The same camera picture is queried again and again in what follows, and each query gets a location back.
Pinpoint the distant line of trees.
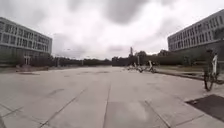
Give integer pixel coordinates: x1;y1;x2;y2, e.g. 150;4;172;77
33;49;204;67

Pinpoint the bicycle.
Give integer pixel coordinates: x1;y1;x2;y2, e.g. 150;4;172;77
203;49;221;92

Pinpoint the group of parked bicycles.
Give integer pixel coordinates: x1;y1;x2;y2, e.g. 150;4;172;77
126;59;158;74

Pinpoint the distant thin tower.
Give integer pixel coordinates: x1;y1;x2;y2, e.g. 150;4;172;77
129;46;134;58

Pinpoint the dark ground mat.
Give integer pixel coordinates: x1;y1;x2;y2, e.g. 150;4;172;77
185;94;224;123

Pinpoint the grey paved plaza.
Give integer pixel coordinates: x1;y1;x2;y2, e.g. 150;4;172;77
0;65;224;128

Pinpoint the grey building with window rows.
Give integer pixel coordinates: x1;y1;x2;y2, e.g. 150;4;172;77
0;16;53;66
167;9;224;61

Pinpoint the dark kerb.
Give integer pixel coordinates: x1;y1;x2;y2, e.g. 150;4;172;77
155;69;224;85

